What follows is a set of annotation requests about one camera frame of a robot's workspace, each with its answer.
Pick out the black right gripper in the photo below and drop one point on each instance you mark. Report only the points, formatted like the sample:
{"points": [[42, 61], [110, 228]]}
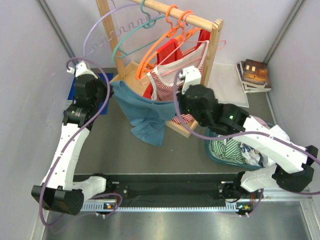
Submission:
{"points": [[181, 98]]}

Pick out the red shirt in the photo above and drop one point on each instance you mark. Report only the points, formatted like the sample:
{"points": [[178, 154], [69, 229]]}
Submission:
{"points": [[166, 53]]}

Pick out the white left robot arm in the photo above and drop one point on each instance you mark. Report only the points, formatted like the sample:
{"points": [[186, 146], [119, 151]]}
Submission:
{"points": [[58, 192]]}

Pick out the stack of books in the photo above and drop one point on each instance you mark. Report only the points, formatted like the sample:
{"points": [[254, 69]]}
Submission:
{"points": [[253, 76]]}

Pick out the green white striped garment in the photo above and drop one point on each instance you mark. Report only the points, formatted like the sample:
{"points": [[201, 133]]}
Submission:
{"points": [[228, 150]]}

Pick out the teal laundry basket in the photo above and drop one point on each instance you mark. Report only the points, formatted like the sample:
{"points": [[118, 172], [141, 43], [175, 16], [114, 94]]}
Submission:
{"points": [[247, 166]]}

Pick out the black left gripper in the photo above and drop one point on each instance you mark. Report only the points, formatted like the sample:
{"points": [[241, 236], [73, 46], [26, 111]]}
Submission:
{"points": [[100, 82]]}

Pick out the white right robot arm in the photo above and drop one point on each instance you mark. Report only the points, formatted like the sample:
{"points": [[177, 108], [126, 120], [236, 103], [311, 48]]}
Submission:
{"points": [[292, 169]]}

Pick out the red white striped tank top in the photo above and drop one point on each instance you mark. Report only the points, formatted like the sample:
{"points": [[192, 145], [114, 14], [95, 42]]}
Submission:
{"points": [[165, 85]]}

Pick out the pink garment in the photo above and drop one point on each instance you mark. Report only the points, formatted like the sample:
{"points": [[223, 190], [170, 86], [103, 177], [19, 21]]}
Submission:
{"points": [[262, 122]]}

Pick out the blue tank top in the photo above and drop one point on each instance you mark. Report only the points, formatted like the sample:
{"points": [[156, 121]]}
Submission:
{"points": [[147, 117]]}

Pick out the pink plastic hanger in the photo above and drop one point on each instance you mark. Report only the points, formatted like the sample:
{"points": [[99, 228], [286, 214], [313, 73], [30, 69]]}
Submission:
{"points": [[191, 55]]}

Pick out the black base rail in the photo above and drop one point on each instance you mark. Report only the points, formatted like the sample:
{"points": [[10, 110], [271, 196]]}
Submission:
{"points": [[175, 189]]}

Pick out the lilac plastic hanger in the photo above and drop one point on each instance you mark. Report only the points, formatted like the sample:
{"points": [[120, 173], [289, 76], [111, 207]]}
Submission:
{"points": [[113, 34]]}

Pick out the orange plastic hanger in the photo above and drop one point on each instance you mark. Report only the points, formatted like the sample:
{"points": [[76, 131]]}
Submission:
{"points": [[185, 32], [155, 50]]}

